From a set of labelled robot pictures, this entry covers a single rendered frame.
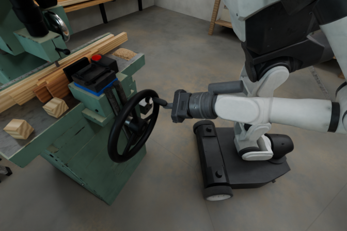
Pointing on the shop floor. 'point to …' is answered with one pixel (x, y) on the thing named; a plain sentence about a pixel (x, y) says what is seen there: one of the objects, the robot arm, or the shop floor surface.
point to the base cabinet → (100, 164)
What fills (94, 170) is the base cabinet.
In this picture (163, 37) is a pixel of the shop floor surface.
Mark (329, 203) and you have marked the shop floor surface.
